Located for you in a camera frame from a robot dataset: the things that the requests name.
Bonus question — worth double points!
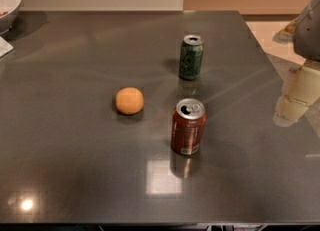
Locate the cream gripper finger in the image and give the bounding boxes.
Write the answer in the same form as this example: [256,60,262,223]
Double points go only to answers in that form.
[273,60,320,127]

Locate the green soda can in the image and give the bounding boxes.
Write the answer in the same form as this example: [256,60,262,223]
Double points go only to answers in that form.
[179,34,204,81]

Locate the red soda can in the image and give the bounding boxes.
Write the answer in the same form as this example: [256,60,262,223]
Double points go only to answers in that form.
[171,98,206,156]

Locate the orange fruit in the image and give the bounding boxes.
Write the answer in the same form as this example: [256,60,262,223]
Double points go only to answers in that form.
[115,87,144,115]

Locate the white bowl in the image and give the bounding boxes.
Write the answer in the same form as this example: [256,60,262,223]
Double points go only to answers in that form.
[0,0,22,34]

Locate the white paper packet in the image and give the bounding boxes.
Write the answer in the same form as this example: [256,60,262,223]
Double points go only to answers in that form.
[0,37,14,58]

